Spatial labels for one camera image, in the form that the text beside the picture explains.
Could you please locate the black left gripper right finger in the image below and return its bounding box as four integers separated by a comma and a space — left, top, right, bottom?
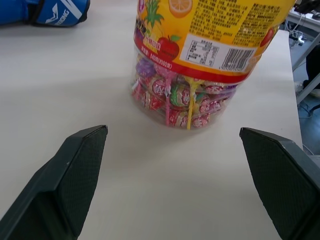
239, 127, 320, 240

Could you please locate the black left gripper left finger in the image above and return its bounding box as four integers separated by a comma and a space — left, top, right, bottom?
0, 124, 109, 240

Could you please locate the clear lollipop jar yellow label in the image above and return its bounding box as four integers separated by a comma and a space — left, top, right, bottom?
128, 0, 294, 131

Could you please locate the blue boxing glove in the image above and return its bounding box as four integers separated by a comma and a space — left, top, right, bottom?
0, 0, 35, 26
29, 0, 91, 28

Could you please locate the grey metal desk frame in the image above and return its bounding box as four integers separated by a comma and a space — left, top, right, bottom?
286, 9, 320, 111

